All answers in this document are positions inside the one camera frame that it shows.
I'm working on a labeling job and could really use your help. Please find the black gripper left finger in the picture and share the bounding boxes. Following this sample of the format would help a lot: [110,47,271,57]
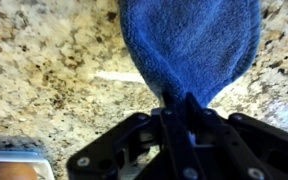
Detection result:
[66,91,202,180]

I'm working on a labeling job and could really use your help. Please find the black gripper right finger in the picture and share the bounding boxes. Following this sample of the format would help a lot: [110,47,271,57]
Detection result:
[184,92,288,180]

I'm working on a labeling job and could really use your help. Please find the blue terry cloth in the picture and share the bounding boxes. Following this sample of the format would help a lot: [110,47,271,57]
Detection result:
[118,0,262,111]

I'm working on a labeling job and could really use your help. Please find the white rectangular tray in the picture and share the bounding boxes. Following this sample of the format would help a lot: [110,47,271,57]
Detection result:
[0,150,56,180]

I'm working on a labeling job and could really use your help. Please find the brown bread roll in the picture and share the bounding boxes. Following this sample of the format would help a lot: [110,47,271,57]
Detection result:
[0,161,39,180]

